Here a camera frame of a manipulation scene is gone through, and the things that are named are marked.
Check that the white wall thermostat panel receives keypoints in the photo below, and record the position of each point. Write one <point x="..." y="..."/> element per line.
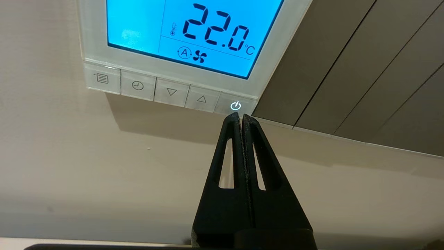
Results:
<point x="145" y="31"/>

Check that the dark grey triple rocker switch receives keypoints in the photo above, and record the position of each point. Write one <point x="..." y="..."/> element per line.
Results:
<point x="329" y="69"/>

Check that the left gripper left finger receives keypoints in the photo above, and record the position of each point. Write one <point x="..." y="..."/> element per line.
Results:
<point x="225" y="208"/>

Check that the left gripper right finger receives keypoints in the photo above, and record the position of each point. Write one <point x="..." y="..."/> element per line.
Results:
<point x="277" y="208"/>

